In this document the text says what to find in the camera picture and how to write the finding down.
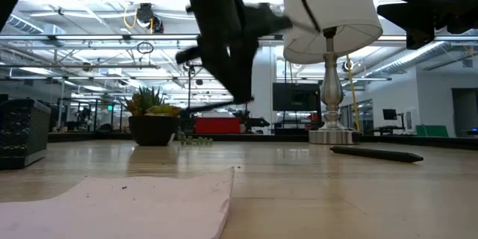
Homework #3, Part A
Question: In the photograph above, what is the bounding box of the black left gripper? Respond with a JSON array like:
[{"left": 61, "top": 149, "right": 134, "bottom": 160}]
[{"left": 175, "top": 3, "right": 294, "bottom": 105}]

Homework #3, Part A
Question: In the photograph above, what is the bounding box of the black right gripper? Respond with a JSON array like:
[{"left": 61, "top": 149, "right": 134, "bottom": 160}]
[{"left": 376, "top": 0, "right": 478, "bottom": 50}]

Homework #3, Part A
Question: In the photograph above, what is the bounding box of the black mesh desk organizer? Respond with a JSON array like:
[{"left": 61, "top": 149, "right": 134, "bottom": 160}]
[{"left": 0, "top": 98, "right": 52, "bottom": 170}]

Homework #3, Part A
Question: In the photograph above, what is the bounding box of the red storage box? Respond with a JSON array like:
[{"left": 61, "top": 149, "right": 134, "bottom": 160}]
[{"left": 193, "top": 117, "right": 242, "bottom": 134}]

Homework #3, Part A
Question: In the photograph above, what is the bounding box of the black monitor screen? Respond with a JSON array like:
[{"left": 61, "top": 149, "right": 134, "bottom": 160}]
[{"left": 272, "top": 82, "right": 322, "bottom": 112}]

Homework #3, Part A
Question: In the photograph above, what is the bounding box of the white shade silver lamp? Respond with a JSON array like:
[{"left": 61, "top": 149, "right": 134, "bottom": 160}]
[{"left": 282, "top": 0, "right": 384, "bottom": 146}]

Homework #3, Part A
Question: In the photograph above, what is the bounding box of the potted green succulent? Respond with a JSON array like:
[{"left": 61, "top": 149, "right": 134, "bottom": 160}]
[{"left": 122, "top": 86, "right": 215, "bottom": 148}]

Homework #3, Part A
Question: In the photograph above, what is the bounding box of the small monitor on stand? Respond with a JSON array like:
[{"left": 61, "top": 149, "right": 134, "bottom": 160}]
[{"left": 379, "top": 108, "right": 407, "bottom": 136}]

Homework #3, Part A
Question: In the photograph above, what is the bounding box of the dark grey door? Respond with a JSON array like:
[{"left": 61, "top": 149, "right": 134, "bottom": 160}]
[{"left": 451, "top": 87, "right": 478, "bottom": 138}]

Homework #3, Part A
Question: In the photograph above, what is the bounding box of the green board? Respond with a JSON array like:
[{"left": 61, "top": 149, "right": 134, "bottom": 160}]
[{"left": 415, "top": 124, "right": 450, "bottom": 138}]

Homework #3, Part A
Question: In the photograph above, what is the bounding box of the pink sticky note pad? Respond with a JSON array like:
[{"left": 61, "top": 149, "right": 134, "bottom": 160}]
[{"left": 0, "top": 167, "right": 235, "bottom": 239}]

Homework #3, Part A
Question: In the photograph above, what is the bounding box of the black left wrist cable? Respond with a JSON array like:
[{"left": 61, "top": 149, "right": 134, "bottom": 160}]
[{"left": 291, "top": 0, "right": 322, "bottom": 34}]

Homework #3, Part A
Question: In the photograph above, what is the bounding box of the black ceiling cable reel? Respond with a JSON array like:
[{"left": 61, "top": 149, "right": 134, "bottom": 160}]
[{"left": 135, "top": 2, "right": 165, "bottom": 34}]

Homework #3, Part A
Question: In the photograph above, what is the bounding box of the yellow hanging cable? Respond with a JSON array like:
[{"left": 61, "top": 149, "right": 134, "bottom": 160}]
[{"left": 345, "top": 55, "right": 361, "bottom": 134}]

